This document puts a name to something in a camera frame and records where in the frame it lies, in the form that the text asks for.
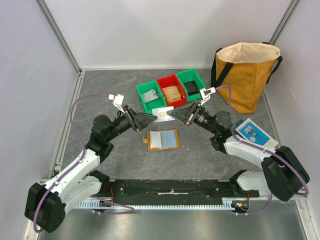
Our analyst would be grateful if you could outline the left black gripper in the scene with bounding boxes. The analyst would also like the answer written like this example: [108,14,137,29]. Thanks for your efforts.
[105,104,157,141]

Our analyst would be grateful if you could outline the orange leather card holder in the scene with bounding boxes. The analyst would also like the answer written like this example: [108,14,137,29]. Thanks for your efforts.
[142,129,180,151]

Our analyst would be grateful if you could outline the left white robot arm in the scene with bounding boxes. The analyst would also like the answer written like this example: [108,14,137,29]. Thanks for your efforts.
[24,105,157,233]

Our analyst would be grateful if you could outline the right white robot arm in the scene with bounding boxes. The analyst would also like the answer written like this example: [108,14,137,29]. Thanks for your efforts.
[167,101,310,202]

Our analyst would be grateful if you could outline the brown cards in red bin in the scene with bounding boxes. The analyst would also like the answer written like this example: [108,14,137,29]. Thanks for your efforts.
[163,85,183,104]

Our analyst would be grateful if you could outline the left green plastic bin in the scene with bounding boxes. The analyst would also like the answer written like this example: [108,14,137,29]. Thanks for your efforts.
[136,80,167,114]

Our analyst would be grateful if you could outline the green plastic bin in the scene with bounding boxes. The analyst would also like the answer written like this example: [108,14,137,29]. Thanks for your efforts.
[136,80,167,114]
[175,68,206,102]

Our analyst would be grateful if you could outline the black wallet in bin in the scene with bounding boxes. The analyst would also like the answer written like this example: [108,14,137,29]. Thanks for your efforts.
[184,80,200,96]

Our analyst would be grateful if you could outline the red plastic bin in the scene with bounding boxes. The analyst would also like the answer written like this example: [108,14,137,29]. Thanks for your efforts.
[156,74,188,107]

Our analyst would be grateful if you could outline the right green plastic bin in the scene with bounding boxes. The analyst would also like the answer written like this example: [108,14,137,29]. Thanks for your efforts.
[175,68,206,102]

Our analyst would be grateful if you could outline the blue razor package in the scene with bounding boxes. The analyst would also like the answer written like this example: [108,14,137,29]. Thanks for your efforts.
[234,118,279,148]

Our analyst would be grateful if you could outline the mustard tote bag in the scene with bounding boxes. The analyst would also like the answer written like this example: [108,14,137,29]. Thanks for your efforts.
[210,42,283,114]

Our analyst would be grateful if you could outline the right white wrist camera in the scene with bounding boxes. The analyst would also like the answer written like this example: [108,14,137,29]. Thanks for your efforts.
[199,87,216,106]

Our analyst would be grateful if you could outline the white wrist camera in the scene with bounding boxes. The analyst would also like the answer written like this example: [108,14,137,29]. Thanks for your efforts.
[199,87,216,106]
[108,94,125,112]

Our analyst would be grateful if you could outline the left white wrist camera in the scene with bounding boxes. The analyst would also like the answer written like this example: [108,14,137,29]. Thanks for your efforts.
[108,94,125,112]

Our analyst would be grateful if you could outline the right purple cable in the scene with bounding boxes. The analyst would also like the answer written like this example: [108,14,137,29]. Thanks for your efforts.
[212,84,310,216]

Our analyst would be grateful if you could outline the purple cable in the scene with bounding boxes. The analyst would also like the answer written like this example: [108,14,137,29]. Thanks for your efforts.
[212,84,310,216]
[32,93,136,233]

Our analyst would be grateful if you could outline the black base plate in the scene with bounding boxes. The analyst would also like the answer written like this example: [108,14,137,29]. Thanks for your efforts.
[96,179,260,206]

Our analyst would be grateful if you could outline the slotted cable duct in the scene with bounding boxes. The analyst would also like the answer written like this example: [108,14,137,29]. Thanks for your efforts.
[75,198,246,211]

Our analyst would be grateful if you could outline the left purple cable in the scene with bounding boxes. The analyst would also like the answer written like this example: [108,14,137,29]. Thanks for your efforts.
[32,93,136,233]

